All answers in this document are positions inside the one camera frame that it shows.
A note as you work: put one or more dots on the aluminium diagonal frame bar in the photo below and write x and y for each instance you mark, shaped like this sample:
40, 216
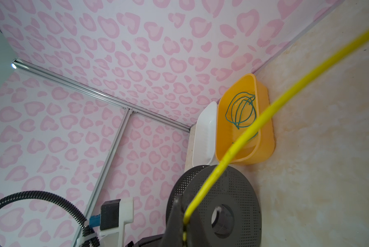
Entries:
105, 169

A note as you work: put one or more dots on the white plastic tray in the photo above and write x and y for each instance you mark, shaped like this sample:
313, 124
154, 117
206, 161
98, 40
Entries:
205, 137

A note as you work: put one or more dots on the dark grey cable spool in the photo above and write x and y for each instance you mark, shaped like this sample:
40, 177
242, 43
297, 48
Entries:
229, 215

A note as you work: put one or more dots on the aluminium frame post left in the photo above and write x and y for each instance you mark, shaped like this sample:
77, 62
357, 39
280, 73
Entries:
99, 95

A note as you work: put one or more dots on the yellow plastic tray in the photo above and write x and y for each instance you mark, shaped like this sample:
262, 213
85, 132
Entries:
240, 106

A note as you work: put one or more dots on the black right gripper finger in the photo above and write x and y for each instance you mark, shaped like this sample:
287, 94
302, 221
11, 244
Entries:
173, 236

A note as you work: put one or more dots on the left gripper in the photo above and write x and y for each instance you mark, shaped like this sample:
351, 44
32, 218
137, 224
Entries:
152, 241

